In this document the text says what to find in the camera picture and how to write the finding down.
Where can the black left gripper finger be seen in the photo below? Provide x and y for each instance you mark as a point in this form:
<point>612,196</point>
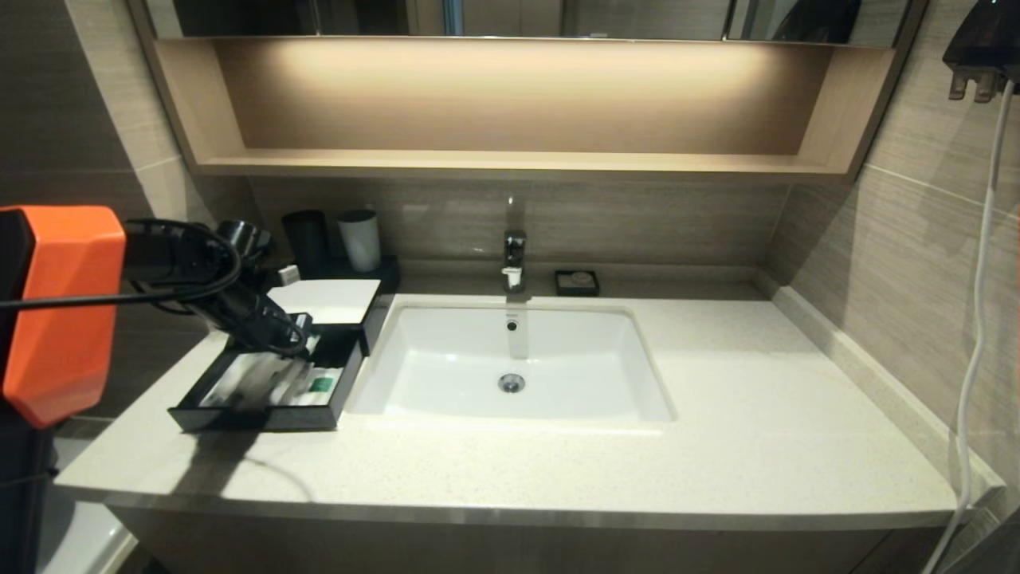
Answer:
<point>301,323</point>
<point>296,347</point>

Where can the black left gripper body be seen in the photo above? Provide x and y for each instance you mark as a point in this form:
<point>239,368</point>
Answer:
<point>247,312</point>

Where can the packaged toothbrush green label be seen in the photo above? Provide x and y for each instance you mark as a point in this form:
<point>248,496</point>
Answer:
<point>255,383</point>

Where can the black box drawer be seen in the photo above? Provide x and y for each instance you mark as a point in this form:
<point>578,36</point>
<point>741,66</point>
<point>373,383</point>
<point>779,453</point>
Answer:
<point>263,420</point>

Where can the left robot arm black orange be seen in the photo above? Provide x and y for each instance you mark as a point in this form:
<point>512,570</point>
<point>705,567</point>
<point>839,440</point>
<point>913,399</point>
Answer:
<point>68,319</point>

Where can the black cup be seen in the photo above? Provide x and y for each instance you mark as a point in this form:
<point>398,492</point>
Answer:
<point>304,237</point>

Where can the grey white cup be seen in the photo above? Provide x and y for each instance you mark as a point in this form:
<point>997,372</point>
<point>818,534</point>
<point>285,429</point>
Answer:
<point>358,241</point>

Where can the white sink basin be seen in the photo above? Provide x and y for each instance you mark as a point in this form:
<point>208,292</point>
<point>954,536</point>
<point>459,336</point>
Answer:
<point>446,375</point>

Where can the chrome sink drain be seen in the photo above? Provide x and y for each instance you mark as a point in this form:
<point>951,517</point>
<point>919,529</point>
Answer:
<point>511,383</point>

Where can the chrome faucet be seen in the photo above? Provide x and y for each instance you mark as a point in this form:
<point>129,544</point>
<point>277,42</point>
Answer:
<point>515,249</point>

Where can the black soap dish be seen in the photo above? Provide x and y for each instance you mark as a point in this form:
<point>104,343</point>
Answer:
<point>560,292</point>

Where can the white bathtub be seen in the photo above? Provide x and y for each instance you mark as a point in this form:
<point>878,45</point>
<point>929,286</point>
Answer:
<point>88,538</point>

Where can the round soap bar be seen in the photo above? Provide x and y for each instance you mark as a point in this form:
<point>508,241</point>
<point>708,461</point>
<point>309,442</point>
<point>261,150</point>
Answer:
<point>578,279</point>

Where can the mirror cabinet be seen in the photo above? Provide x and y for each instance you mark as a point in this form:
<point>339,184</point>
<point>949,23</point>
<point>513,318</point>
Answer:
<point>637,17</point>

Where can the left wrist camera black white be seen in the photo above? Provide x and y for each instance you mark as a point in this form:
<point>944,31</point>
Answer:
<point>243,237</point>

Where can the wooden wall shelf niche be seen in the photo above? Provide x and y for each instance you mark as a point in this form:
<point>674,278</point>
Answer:
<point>510,163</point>

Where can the black wall hair dryer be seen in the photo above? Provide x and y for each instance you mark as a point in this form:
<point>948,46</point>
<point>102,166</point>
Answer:
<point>988,40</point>

